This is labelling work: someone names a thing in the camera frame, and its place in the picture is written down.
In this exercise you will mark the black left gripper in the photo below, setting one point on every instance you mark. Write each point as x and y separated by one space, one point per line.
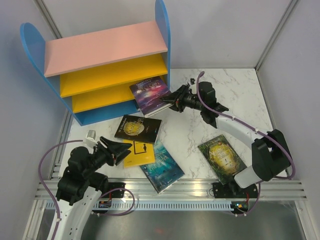
114 147

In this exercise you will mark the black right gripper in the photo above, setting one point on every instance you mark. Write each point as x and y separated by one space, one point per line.
178 96

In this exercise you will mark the purple galaxy cover book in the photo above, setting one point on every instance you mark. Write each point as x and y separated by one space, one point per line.
147 94

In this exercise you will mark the black moon cover book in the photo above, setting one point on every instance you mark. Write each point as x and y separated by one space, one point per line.
137 128

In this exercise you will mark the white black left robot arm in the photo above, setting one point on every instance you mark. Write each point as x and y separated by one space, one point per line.
81 186

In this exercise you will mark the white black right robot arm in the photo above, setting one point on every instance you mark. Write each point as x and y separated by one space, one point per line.
269 150

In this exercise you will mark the yellow cover book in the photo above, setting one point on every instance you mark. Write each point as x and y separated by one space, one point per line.
141 154

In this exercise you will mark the teal ocean cover book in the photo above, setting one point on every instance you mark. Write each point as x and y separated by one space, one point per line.
165 171

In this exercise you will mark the green gold forest book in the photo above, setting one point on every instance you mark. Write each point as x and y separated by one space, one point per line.
222 158

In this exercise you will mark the blue pink yellow bookshelf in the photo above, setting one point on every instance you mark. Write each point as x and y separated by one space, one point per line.
91 73

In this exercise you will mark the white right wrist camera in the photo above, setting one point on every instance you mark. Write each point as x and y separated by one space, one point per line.
192 86

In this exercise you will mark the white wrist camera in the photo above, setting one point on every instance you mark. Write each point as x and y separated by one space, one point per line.
90 139
192 86

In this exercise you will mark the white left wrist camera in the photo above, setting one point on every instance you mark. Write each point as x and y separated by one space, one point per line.
90 139

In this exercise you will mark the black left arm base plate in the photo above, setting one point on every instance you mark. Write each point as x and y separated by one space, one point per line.
113 190

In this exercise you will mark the white slotted cable duct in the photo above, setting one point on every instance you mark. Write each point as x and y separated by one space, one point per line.
148 205

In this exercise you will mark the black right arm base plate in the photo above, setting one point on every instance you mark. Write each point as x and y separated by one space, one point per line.
232 191

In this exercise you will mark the aluminium mounting rail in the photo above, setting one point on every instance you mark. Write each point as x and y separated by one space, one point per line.
205 189

